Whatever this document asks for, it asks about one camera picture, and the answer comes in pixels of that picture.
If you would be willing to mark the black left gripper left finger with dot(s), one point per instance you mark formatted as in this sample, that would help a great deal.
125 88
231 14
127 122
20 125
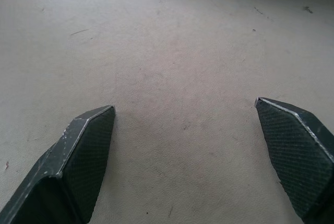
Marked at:
78 161

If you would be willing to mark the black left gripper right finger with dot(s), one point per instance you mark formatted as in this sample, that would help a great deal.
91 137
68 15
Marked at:
295 153

